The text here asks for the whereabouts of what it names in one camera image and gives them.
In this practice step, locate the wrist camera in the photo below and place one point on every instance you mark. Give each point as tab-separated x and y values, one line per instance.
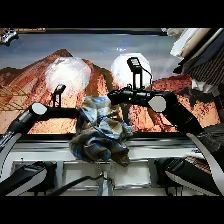
58	90
134	64

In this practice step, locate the white garment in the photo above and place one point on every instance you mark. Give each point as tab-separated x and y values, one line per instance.
182	40

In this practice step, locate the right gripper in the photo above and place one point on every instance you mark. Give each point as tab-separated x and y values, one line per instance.
119	97

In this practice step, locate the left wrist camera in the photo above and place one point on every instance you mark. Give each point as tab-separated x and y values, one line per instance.
58	90

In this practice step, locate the dark striped garment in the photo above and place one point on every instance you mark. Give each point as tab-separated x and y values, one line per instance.
211	71

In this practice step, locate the heap of clothes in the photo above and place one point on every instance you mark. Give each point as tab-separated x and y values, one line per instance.
200	63

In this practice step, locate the blue and brown patterned garment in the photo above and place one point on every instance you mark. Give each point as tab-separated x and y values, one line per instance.
100	133

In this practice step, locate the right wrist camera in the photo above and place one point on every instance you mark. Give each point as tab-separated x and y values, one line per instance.
134	64

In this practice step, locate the beige garment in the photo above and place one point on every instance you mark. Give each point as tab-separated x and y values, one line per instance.
200	41

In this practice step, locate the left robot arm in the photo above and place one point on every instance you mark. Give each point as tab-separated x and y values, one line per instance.
23	120

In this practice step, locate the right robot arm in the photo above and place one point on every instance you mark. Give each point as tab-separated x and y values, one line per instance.
180	115

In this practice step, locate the silver frame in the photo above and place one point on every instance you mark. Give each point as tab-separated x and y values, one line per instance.
140	150

